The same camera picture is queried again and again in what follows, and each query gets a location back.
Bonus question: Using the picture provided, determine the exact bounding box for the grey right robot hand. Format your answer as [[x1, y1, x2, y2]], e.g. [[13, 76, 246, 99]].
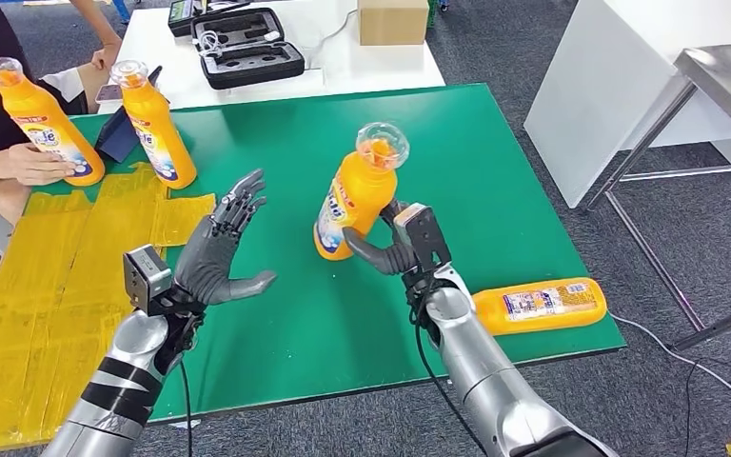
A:
[[342, 200, 421, 277]]

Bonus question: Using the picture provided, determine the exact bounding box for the person's right hand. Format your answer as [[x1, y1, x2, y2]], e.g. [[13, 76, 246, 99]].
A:
[[2, 143, 80, 188]]

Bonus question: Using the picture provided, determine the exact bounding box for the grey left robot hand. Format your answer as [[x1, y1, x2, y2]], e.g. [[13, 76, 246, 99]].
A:
[[172, 168, 279, 308]]

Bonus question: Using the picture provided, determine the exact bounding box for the person's left hand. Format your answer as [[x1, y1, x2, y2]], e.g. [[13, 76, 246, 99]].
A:
[[90, 42, 122, 71]]

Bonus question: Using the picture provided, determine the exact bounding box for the orange detergent bottle clear cap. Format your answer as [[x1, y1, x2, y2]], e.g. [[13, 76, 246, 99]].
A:
[[0, 56, 107, 188], [109, 59, 198, 190], [312, 122, 411, 262], [471, 277, 609, 337]]

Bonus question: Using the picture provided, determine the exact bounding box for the smartphone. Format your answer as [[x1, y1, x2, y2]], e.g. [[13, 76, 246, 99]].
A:
[[95, 83, 125, 106]]

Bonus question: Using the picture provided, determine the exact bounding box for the tablet in blue case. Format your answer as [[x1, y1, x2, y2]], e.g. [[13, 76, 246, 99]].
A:
[[94, 65, 165, 164]]

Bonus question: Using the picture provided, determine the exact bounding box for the black device green screen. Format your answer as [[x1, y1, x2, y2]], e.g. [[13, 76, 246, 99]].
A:
[[168, 0, 253, 39]]

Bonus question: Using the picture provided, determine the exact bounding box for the black foam-lined case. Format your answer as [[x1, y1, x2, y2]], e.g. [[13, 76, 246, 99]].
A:
[[190, 7, 306, 92]]

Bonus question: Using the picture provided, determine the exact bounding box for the yellow tape sheet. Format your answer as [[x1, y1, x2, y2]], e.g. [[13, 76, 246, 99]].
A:
[[0, 162, 217, 455]]

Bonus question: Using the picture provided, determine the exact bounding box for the white table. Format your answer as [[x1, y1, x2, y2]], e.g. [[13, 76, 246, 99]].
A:
[[97, 0, 447, 115]]

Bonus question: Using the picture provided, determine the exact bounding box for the brown cardboard box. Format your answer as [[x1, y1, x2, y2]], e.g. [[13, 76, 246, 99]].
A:
[[357, 0, 431, 48]]

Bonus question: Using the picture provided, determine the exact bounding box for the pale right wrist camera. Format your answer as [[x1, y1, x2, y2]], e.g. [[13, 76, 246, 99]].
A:
[[393, 203, 453, 273]]

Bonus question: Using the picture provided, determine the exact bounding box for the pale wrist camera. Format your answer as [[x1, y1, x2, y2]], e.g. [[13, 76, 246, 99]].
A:
[[393, 203, 453, 273], [122, 244, 173, 317]]

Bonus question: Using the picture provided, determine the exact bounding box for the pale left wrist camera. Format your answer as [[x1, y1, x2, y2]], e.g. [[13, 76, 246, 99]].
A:
[[122, 244, 173, 317]]

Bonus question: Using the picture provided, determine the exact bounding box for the white coiled cable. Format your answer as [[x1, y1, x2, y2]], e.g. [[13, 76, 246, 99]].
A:
[[193, 31, 226, 61]]

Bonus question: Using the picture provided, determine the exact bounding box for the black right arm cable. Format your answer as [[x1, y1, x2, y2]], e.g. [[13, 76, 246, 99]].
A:
[[407, 277, 487, 457]]

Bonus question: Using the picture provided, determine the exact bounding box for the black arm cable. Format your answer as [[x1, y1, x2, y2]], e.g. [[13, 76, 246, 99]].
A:
[[178, 359, 194, 457], [407, 277, 487, 457]]

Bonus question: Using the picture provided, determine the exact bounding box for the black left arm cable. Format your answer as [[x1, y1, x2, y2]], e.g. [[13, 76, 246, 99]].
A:
[[178, 359, 194, 457]]

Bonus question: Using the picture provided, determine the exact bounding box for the thin grey cable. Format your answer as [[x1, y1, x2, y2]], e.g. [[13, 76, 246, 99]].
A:
[[305, 9, 359, 70]]

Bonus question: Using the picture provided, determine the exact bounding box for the white floor cable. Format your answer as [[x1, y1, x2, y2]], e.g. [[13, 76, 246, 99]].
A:
[[611, 313, 731, 408]]

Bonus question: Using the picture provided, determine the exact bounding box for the black floor cable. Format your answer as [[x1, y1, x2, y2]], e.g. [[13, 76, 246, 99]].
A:
[[681, 356, 731, 457]]

